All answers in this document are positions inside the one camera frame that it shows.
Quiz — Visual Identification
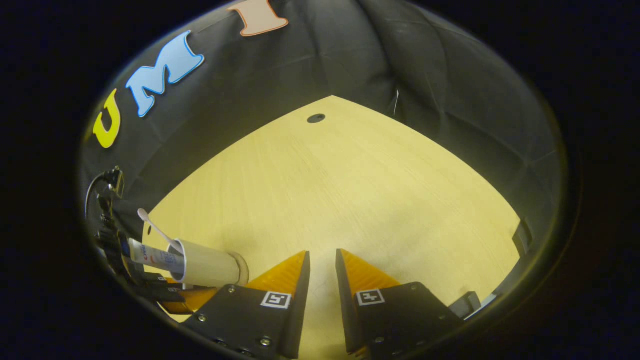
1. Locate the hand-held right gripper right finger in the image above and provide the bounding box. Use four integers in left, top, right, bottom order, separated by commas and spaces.
335, 248, 466, 360

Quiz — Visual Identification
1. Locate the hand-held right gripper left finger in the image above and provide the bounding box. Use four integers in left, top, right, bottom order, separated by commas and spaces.
180, 250, 312, 360

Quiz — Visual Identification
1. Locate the white toothpaste tube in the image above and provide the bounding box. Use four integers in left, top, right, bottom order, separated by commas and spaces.
127, 238, 187, 276

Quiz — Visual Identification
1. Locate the white cup with wooden handle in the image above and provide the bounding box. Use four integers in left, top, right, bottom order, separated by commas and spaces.
167, 239, 241, 289

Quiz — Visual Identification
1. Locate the white toothbrush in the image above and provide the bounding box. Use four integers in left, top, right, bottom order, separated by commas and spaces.
137, 208, 185, 255

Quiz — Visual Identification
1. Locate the dark rectangular block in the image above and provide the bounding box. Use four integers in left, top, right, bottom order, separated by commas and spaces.
511, 220, 534, 257
449, 291, 482, 319

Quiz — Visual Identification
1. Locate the black backdrop cloth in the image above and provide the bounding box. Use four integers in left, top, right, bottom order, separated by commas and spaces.
80, 0, 566, 251

